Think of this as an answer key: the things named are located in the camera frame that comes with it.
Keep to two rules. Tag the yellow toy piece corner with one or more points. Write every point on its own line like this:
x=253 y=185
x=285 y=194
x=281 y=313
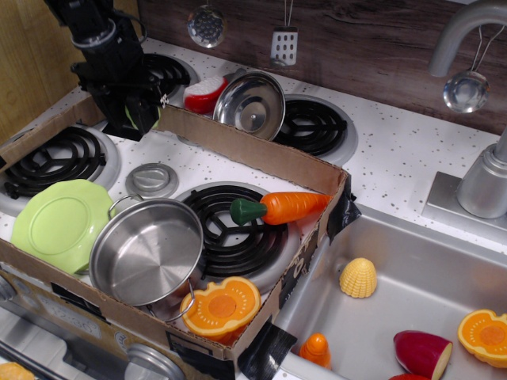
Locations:
x=14 y=371

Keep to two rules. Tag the small orange toy bottle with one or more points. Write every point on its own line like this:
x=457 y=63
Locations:
x=316 y=350

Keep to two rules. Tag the silver oven knob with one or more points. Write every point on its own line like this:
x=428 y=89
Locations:
x=147 y=363

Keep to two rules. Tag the brown cardboard fence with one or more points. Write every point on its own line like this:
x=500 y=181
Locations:
x=193 y=145

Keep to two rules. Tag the yellow toy corn piece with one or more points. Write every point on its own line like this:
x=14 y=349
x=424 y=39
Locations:
x=358 y=279

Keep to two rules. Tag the hanging silver skimmer spoon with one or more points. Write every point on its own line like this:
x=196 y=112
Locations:
x=207 y=26

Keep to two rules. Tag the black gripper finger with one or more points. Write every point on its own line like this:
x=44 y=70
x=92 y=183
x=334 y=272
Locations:
x=143 y=113
x=112 y=105

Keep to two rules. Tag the orange toy carrot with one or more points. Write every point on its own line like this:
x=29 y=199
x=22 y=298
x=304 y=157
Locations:
x=279 y=207

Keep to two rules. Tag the red toy piece bottom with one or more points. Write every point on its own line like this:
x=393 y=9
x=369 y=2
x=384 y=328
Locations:
x=408 y=376

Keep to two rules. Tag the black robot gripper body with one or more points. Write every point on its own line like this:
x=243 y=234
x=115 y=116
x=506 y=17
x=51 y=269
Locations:
x=115 y=71

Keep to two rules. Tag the black rear right burner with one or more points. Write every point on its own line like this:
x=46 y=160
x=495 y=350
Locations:
x=319 y=128

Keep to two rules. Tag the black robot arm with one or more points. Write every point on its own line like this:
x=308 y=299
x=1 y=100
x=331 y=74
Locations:
x=67 y=12

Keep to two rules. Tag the light green plastic plate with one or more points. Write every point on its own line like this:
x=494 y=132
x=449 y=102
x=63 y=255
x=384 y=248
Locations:
x=61 y=224

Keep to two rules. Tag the black rear left burner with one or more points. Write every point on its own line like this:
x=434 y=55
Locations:
x=172 y=77

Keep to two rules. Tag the orange toy pumpkin half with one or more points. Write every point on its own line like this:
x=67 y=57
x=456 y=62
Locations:
x=483 y=334
x=221 y=310

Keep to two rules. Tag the black front right burner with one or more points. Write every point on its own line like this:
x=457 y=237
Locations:
x=257 y=251

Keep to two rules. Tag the light green toy broccoli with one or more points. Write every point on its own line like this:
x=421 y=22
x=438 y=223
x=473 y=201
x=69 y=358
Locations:
x=128 y=115

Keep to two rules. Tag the black burner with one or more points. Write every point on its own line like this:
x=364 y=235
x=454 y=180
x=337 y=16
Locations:
x=172 y=77
x=257 y=251
x=319 y=128
x=77 y=152

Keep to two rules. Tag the hanging silver ladle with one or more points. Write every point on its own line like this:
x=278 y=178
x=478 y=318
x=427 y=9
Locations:
x=468 y=91

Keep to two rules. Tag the stainless steel pot lid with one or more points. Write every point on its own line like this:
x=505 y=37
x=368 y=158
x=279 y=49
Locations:
x=253 y=102

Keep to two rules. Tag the purple toy sweet potato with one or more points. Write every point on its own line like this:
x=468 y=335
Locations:
x=422 y=353

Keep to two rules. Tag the hanging silver spatula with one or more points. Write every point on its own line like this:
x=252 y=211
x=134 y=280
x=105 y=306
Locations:
x=284 y=46

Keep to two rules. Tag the black front left burner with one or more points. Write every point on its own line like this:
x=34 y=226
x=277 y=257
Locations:
x=77 y=152

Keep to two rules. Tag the silver stove centre knob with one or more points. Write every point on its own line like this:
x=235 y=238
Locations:
x=152 y=180

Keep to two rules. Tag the silver kitchen faucet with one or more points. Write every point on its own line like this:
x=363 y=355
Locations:
x=475 y=203

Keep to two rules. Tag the red white toy radish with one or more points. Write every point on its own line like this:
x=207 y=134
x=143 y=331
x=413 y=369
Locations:
x=202 y=96

